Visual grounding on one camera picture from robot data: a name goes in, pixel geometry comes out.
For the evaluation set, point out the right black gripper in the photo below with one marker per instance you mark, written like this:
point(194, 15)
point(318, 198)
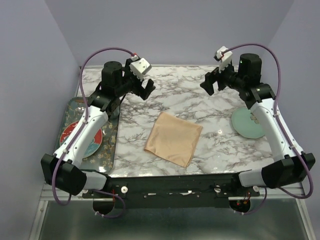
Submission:
point(210, 77)

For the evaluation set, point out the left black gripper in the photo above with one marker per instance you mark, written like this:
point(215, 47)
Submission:
point(148, 89)

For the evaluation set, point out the peach cloth napkin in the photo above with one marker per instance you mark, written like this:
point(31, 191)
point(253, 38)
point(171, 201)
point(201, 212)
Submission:
point(173, 139)

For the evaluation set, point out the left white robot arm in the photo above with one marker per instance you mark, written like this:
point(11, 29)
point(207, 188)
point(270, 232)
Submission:
point(62, 170)

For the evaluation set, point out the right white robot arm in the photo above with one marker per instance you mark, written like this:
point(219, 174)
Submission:
point(291, 163)

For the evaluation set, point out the mint green floral plate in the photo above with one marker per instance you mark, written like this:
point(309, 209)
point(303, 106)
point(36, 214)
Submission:
point(245, 124)

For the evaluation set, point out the red and teal plate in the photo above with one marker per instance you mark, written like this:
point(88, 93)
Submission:
point(92, 147)

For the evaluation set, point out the floral teal serving tray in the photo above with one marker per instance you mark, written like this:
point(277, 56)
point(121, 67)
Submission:
point(103, 159)

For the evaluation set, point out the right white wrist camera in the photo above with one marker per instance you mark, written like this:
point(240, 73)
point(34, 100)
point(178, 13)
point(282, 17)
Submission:
point(224, 56)

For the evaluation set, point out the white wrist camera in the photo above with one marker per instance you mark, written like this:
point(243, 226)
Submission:
point(139, 66)
point(224, 56)

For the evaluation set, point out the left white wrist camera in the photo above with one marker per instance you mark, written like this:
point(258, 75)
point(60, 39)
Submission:
point(139, 66)

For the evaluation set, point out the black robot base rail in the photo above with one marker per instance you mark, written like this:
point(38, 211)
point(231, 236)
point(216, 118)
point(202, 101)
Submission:
point(177, 191)

